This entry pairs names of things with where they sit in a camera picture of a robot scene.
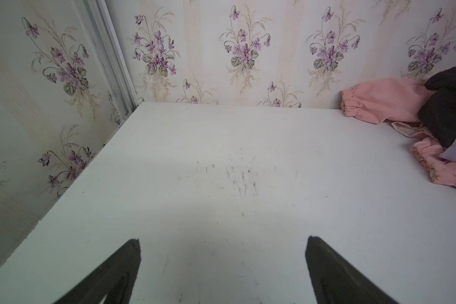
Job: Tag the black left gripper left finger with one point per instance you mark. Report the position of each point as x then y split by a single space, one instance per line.
112 281

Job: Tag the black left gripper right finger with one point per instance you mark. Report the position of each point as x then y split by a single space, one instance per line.
335 280

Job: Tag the black cloth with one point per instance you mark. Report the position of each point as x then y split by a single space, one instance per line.
438 114

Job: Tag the pink cloth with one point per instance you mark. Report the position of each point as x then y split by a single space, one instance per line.
397 101

